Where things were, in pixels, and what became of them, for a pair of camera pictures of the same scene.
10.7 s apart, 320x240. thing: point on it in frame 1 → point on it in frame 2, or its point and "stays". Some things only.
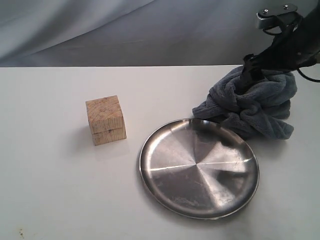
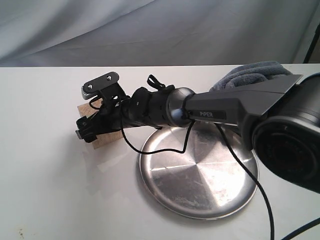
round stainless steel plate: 199,169 stays
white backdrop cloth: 35,33 stays
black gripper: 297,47 → 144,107
